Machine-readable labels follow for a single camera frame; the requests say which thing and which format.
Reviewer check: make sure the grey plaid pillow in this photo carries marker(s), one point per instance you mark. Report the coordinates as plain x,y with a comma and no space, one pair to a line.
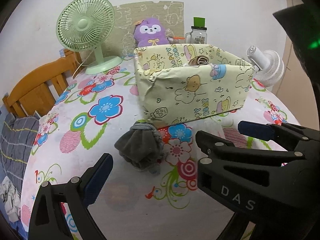
17,138

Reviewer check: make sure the grey rolled sock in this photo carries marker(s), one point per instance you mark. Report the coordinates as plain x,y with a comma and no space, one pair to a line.
142,147

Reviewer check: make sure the purple plush toy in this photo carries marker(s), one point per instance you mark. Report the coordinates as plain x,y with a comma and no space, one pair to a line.
150,32

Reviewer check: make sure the green desk fan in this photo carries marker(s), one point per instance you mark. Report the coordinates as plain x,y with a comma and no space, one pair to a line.
85,25

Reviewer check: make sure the toothpick holder with bird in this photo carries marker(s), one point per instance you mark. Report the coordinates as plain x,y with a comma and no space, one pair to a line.
176,40

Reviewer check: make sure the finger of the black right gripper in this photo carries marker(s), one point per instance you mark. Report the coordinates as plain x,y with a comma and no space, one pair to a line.
289,136
277,191

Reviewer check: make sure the white standing fan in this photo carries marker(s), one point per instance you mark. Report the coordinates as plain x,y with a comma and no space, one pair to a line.
269,66

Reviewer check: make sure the glass jar with green lid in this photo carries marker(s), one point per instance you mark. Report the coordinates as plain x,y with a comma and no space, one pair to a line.
198,33

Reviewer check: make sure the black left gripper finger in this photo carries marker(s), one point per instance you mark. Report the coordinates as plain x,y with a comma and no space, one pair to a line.
47,219

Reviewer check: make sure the yellow cartoon storage box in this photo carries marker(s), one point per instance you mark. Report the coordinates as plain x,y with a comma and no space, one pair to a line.
172,92

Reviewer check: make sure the floral tablecloth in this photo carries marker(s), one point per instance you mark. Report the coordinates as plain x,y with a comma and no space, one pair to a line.
164,203

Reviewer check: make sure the brown rolled cloth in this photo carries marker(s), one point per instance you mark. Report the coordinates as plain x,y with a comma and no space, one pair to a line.
198,61

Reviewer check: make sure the beige door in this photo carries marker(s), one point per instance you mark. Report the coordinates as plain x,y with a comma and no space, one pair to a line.
295,90

